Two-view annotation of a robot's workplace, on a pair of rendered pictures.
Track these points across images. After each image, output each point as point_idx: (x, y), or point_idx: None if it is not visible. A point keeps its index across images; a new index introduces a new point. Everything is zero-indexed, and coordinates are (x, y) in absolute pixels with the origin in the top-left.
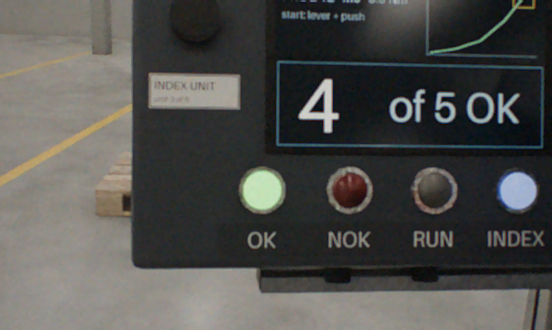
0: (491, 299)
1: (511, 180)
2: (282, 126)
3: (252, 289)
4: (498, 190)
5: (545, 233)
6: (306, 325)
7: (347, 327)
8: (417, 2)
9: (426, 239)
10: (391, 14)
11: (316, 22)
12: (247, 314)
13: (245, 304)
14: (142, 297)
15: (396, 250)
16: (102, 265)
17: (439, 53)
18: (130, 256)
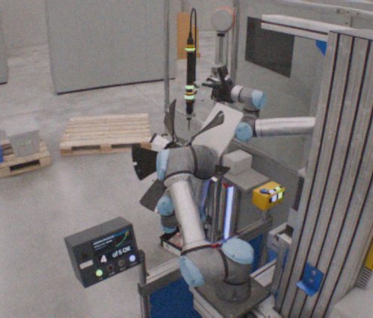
0: (122, 185)
1: (131, 257)
2: (99, 263)
3: (36, 207)
4: (129, 259)
5: (137, 261)
6: (62, 217)
7: (76, 213)
8: (113, 240)
9: (122, 269)
10: (110, 243)
11: (100, 248)
12: (39, 219)
13: (37, 215)
14: None
15: (118, 272)
16: None
17: (117, 245)
18: None
